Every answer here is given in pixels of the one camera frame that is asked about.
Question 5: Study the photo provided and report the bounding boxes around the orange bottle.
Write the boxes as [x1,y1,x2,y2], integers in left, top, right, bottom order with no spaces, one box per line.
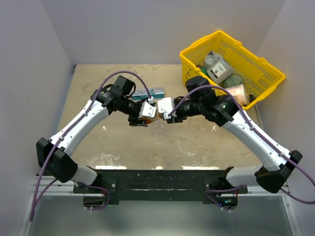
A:
[144,113,162,125]

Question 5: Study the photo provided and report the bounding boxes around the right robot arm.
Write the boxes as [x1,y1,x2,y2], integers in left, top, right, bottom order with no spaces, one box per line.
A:
[165,76,302,193]

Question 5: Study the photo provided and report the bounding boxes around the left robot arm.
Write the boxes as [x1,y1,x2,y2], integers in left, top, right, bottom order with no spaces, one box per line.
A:
[36,75,146,193]

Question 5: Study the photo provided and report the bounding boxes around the teal toothpaste box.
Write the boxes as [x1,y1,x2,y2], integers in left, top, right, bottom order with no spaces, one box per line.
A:
[131,87,165,101]

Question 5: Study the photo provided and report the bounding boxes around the green item in basket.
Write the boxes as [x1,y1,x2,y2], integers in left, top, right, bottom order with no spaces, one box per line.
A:
[200,67,209,76]

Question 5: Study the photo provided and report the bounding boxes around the grey pouch with label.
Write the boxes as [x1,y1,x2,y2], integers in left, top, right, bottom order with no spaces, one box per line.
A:
[203,51,234,84]

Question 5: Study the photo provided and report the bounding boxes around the pink cup package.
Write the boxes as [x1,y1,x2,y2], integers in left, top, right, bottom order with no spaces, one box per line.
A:
[226,84,250,106]

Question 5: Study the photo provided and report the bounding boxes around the green round netted item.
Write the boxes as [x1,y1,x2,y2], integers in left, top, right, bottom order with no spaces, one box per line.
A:
[222,73,245,88]

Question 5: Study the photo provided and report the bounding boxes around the small black item in basket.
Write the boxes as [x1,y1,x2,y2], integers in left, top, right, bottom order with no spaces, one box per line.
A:
[249,94,256,103]

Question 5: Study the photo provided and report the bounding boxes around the yellow plastic basket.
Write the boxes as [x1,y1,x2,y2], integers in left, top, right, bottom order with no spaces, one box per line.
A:
[180,30,285,110]

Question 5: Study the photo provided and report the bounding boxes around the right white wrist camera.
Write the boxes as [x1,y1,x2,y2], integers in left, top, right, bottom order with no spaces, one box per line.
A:
[157,97,176,120]

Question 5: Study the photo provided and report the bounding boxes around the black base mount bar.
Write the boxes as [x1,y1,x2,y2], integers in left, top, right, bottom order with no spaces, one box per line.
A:
[73,170,248,207]

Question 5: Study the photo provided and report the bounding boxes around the aluminium rail frame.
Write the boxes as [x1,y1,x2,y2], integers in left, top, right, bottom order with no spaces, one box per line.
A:
[19,182,301,236]

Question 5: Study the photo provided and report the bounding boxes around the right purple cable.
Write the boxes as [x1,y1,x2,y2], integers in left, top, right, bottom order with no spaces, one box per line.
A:
[169,85,315,212]

